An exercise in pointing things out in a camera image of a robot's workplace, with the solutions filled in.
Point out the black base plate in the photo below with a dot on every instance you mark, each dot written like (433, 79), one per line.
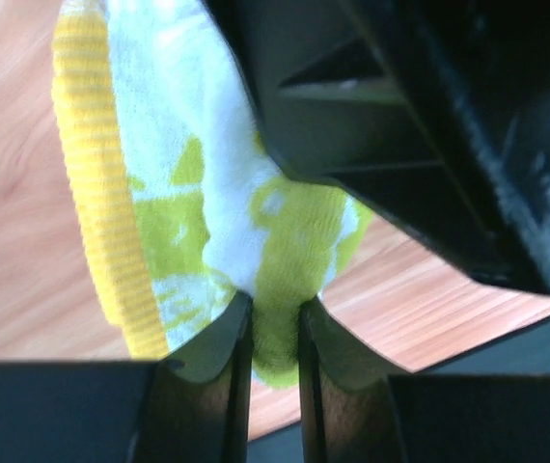
(497, 347)

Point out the yellow green patterned towel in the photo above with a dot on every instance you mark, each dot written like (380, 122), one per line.
(179, 206)

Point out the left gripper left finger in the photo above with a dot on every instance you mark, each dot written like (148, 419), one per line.
(191, 406)

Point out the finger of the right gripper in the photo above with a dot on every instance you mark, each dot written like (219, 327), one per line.
(435, 114)

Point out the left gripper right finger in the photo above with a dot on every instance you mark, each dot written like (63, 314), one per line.
(424, 415)

